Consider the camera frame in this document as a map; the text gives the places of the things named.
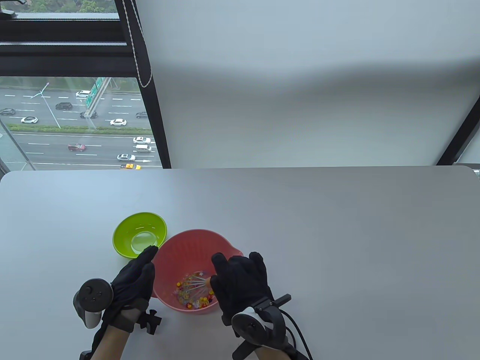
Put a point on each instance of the black and white controller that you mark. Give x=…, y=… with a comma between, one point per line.
x=249, y=328
x=92, y=294

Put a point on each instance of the black glove sensor clamp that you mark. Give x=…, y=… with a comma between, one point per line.
x=152, y=324

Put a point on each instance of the pile of colourful plastic decorations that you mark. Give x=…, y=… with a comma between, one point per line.
x=200, y=302

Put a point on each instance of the black and white right controller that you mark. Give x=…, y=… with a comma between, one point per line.
x=249, y=328

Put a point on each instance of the black and white left controller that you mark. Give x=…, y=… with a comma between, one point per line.
x=92, y=294

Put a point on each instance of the person's right hand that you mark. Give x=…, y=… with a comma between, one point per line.
x=243, y=285

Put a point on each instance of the person's right forearm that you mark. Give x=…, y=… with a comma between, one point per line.
x=268, y=356

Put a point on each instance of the person's left hand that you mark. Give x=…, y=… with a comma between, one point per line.
x=131, y=285

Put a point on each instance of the black window frame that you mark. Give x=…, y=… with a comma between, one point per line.
x=56, y=60

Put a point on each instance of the white roller blind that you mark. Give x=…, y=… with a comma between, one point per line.
x=300, y=93

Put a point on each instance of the black slanted window post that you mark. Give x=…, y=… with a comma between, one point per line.
x=459, y=140

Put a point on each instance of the small green plastic bowl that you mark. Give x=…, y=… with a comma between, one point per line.
x=125, y=228

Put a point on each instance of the pink plastic salad bowl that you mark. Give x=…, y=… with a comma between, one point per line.
x=187, y=247

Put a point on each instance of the person's left forearm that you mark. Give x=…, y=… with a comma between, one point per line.
x=110, y=343

